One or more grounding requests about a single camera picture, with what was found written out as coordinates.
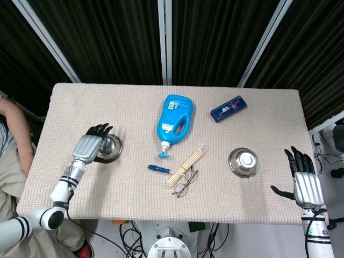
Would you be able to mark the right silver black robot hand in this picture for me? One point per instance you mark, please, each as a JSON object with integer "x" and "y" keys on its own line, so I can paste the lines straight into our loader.
{"x": 309, "y": 188}

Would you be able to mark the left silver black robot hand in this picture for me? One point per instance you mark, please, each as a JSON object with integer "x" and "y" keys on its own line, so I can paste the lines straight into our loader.
{"x": 87, "y": 147}

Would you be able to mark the metal bowl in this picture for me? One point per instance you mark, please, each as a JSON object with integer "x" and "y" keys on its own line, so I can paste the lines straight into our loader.
{"x": 113, "y": 147}
{"x": 244, "y": 161}

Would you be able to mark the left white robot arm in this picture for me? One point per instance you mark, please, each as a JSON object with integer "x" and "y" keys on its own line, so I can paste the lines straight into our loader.
{"x": 60, "y": 188}

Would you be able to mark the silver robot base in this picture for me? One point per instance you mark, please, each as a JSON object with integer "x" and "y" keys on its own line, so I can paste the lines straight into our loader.
{"x": 169, "y": 244}

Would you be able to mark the person's bare forearm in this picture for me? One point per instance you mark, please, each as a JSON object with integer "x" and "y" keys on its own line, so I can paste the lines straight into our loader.
{"x": 18, "y": 129}

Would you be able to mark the small black device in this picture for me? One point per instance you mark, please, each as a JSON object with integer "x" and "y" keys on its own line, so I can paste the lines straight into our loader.
{"x": 337, "y": 172}

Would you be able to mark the beige woven tablecloth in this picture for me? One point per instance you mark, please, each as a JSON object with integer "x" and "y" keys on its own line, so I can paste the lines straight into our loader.
{"x": 107, "y": 107}

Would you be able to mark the white black machine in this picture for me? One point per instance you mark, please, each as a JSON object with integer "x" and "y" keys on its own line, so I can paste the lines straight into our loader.
{"x": 336, "y": 137}

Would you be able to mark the orange block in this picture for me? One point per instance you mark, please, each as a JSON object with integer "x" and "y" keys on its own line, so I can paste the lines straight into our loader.
{"x": 118, "y": 222}

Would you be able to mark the grey shirt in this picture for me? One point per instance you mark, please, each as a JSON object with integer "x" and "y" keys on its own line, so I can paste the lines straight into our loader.
{"x": 5, "y": 134}

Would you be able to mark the blue detergent bottle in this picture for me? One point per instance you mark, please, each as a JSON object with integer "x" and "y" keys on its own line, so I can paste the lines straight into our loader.
{"x": 173, "y": 118}

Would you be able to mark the bundle of wooden sticks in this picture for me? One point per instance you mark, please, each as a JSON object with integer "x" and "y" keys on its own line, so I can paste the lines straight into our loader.
{"x": 188, "y": 164}

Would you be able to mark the red black sneaker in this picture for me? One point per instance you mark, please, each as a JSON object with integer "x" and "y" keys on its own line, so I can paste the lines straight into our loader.
{"x": 84, "y": 250}

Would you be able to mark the thin black eyeglasses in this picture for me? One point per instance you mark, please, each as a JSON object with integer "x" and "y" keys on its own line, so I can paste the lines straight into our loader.
{"x": 185, "y": 185}

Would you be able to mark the dark blue printed box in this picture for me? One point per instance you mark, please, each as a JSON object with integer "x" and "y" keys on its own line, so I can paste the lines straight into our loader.
{"x": 228, "y": 108}

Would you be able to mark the black curtain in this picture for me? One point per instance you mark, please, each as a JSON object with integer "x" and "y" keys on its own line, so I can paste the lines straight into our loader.
{"x": 16, "y": 53}
{"x": 317, "y": 53}
{"x": 215, "y": 35}
{"x": 107, "y": 35}

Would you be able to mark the green box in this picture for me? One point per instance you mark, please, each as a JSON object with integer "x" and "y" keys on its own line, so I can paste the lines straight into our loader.
{"x": 196, "y": 227}

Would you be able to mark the white frame post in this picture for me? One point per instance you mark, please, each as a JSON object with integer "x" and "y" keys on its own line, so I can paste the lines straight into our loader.
{"x": 264, "y": 40}
{"x": 326, "y": 123}
{"x": 164, "y": 40}
{"x": 45, "y": 35}

